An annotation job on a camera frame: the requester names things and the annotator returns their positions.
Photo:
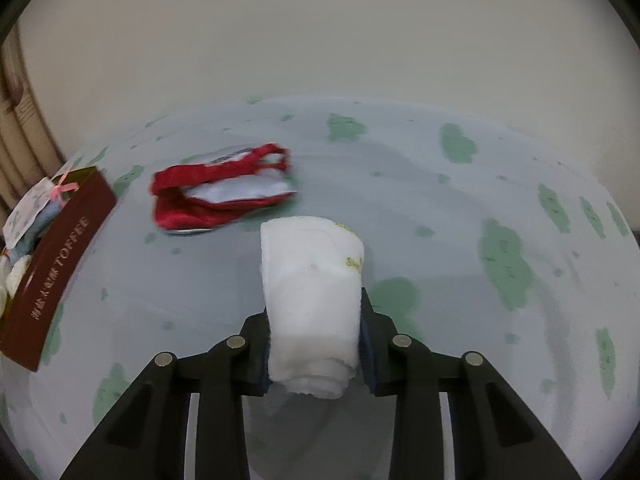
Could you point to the red fabric pouch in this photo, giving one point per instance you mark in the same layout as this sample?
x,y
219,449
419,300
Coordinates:
x,y
175,215

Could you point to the white fluffy scrunchie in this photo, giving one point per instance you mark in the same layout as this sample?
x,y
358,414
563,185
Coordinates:
x,y
15,272

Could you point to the white towel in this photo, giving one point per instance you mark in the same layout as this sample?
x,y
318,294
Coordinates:
x,y
310,300

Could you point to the white wipes packet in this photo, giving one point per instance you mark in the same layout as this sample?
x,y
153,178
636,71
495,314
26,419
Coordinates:
x,y
27,210

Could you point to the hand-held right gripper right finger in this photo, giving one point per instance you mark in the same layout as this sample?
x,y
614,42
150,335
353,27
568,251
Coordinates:
x,y
367,355

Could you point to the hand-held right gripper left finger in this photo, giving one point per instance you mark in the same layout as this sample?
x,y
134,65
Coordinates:
x,y
260,355

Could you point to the light blue towel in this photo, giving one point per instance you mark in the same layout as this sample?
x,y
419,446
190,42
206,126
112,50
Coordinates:
x,y
42,227

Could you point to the red tin box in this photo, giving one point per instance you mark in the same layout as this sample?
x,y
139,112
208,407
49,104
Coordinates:
x,y
55,270

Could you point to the green cloud print tablecloth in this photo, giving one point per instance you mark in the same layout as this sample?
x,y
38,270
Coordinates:
x,y
450,260

